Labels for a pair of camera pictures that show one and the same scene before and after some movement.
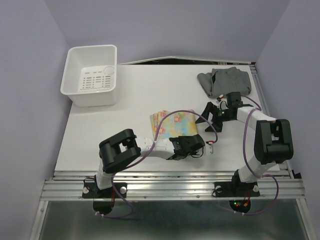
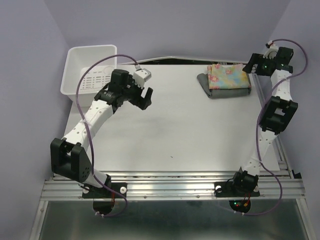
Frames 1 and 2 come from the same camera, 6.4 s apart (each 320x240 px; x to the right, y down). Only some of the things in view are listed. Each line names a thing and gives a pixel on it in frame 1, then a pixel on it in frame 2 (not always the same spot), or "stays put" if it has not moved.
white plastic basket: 89,76 stays put
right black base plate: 236,189 stays put
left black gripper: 180,138 -> 131,83
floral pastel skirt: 175,124 -> 227,76
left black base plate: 91,190 stays put
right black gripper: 211,108 -> 256,58
